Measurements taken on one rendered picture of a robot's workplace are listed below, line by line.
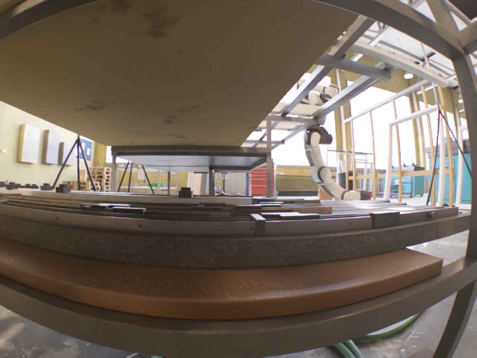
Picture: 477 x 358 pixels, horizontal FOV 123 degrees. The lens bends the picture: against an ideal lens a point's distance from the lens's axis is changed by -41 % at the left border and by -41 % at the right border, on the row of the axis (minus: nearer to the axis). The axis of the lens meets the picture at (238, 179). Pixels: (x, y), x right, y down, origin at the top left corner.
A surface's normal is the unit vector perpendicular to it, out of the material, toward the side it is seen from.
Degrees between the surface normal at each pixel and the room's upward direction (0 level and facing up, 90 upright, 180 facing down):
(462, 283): 90
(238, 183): 90
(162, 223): 90
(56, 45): 180
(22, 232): 90
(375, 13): 180
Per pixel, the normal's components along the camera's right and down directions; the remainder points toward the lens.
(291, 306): 0.09, -0.03
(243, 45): -0.01, 1.00
